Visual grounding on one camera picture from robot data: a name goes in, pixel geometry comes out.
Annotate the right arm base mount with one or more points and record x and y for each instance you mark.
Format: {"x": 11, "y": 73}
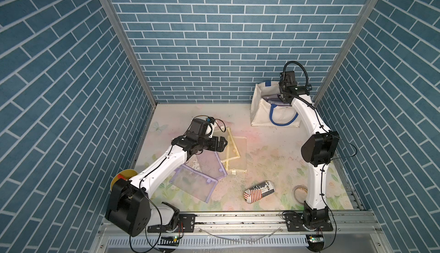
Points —
{"x": 300, "y": 222}

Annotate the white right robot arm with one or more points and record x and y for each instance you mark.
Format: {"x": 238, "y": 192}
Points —
{"x": 317, "y": 151}

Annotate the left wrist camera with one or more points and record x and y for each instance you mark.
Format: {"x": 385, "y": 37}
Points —
{"x": 217, "y": 123}

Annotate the purple mesh pouch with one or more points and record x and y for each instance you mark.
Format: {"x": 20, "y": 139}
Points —
{"x": 194, "y": 183}
{"x": 275, "y": 100}
{"x": 208, "y": 163}

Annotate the cream yellow pouch bottom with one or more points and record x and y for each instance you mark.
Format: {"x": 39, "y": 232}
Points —
{"x": 239, "y": 165}

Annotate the purple mesh pouch bottom left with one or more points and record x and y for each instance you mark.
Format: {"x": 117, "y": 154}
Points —
{"x": 194, "y": 183}

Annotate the white canvas tote bag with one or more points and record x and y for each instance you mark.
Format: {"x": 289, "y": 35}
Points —
{"x": 263, "y": 114}

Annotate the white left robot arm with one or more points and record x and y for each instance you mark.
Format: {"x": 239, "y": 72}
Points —
{"x": 130, "y": 206}

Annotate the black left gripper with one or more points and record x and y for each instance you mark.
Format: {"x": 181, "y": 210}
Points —
{"x": 213, "y": 146}

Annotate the crushed striped drink can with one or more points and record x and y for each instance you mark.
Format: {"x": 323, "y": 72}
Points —
{"x": 259, "y": 191}

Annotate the purple mesh pouch lower left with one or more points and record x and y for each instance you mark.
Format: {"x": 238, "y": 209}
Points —
{"x": 208, "y": 163}

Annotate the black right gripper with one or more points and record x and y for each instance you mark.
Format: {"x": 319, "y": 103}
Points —
{"x": 279, "y": 92}

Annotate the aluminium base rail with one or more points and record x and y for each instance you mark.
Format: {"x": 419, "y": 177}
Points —
{"x": 353, "y": 231}

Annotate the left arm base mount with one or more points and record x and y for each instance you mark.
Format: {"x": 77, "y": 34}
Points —
{"x": 181, "y": 223}

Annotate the yellow bowl with items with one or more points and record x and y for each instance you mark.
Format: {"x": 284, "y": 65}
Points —
{"x": 124, "y": 174}

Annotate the brown tape roll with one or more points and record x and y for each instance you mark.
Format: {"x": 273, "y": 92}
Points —
{"x": 299, "y": 194}

